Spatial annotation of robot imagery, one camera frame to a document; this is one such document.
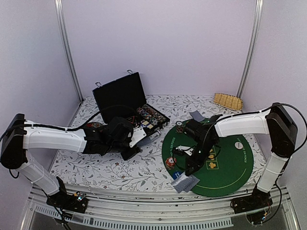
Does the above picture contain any aluminium frame post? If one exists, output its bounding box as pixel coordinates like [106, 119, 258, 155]
[54, 0, 84, 102]
[236, 0, 263, 98]

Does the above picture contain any Texas Hold'em card box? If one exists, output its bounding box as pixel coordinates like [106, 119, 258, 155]
[141, 120, 153, 130]

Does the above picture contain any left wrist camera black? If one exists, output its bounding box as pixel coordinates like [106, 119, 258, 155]
[106, 117, 133, 145]

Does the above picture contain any floral white table cloth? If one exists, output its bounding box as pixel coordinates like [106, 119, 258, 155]
[50, 95, 266, 192]

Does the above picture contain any aluminium front rail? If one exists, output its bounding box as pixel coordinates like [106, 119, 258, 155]
[20, 184, 300, 230]

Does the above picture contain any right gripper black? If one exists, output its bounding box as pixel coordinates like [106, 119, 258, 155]
[185, 139, 215, 177]

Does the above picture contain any right outer chip row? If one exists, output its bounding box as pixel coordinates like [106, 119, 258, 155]
[142, 104, 167, 123]

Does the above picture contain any right aluminium frame post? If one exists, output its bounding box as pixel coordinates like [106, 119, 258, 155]
[236, 0, 263, 98]

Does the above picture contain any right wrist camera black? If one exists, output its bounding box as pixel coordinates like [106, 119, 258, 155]
[183, 119, 207, 142]

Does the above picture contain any green twenty chip stack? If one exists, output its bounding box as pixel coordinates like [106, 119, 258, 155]
[176, 121, 184, 133]

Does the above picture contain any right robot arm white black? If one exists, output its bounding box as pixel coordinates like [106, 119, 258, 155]
[184, 103, 298, 209]

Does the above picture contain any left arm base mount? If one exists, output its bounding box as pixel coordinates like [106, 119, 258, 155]
[46, 177, 88, 214]

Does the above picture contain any dealt playing card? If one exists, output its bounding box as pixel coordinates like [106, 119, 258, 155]
[171, 173, 192, 193]
[189, 110, 204, 122]
[184, 175, 200, 193]

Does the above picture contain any round red floral coaster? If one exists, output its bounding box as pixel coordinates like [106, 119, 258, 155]
[86, 122, 104, 128]

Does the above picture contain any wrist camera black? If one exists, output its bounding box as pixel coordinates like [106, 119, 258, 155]
[183, 119, 207, 142]
[106, 117, 133, 145]

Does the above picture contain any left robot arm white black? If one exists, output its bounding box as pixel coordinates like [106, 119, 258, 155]
[0, 114, 146, 208]

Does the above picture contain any white dealer button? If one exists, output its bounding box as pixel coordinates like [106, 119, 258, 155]
[235, 141, 244, 150]

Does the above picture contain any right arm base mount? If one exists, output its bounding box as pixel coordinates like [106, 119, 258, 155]
[230, 188, 273, 225]

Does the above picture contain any black poker chip case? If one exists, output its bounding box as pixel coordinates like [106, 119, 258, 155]
[93, 70, 170, 136]

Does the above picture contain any round green poker mat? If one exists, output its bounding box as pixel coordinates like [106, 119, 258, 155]
[162, 120, 254, 197]

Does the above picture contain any blue playing card deck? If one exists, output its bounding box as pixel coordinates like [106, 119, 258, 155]
[139, 137, 152, 146]

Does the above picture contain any red poker chip stack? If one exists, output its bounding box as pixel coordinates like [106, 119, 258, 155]
[165, 156, 177, 170]

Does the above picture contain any left aluminium frame post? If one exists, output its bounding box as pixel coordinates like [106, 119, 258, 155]
[54, 0, 84, 102]

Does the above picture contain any blue small blind button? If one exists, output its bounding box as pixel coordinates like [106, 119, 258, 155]
[172, 171, 183, 180]

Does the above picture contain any bamboo mat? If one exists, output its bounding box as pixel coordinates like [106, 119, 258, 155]
[213, 93, 243, 111]

